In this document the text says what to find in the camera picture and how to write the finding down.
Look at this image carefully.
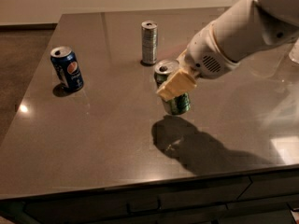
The dark cabinet drawer front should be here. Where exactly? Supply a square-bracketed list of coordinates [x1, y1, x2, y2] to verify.
[24, 177, 250, 224]

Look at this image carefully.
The black drawer handle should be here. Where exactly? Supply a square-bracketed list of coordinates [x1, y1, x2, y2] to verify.
[126, 198, 162, 215]

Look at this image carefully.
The blue Pepsi can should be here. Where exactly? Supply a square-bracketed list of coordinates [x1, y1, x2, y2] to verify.
[50, 46, 84, 92]

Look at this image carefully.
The tall silver can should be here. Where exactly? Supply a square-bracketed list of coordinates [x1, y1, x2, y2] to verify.
[141, 21, 158, 64]

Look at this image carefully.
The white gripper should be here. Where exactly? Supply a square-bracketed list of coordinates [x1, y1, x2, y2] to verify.
[156, 21, 239, 101]

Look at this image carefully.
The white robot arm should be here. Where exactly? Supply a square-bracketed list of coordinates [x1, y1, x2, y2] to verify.
[157, 0, 299, 101]

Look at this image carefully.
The green soda can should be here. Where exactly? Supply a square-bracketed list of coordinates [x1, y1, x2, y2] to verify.
[154, 60, 191, 116]

